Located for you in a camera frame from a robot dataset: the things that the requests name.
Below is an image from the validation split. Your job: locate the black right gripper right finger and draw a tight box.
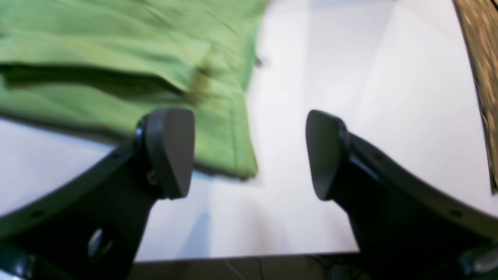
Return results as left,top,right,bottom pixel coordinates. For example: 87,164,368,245
305,110,498,280

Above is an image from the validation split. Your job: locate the green T-shirt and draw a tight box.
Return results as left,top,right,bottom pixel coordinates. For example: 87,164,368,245
0,0,268,179

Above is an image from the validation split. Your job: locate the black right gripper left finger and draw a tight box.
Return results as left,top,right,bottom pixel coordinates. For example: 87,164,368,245
1,108,195,280

